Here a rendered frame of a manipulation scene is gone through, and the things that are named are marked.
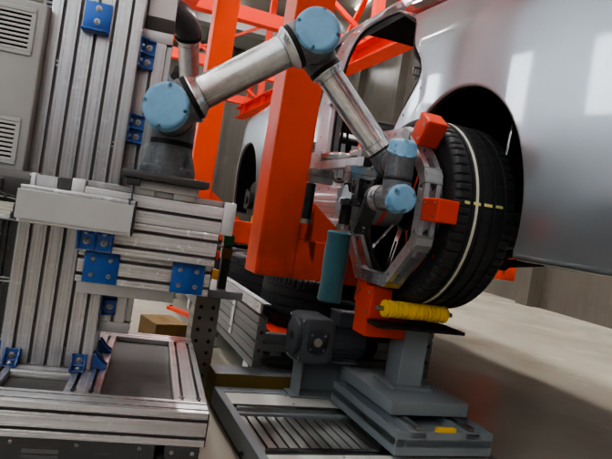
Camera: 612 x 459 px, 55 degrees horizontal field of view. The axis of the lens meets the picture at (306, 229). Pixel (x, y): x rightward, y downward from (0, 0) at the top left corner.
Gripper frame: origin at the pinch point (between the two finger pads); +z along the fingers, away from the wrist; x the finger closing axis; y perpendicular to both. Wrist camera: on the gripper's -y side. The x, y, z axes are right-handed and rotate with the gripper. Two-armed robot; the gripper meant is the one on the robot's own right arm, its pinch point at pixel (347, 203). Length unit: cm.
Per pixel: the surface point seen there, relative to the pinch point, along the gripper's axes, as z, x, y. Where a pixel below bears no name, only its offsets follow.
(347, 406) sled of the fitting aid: 22, -23, -71
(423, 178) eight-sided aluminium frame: -8.5, -20.2, 11.1
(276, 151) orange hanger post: 54, 9, 18
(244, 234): 247, -35, -24
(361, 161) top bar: -2.1, -1.5, 13.3
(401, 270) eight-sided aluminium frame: -0.9, -22.2, -18.2
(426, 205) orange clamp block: -12.6, -20.4, 3.0
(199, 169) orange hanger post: 247, 4, 16
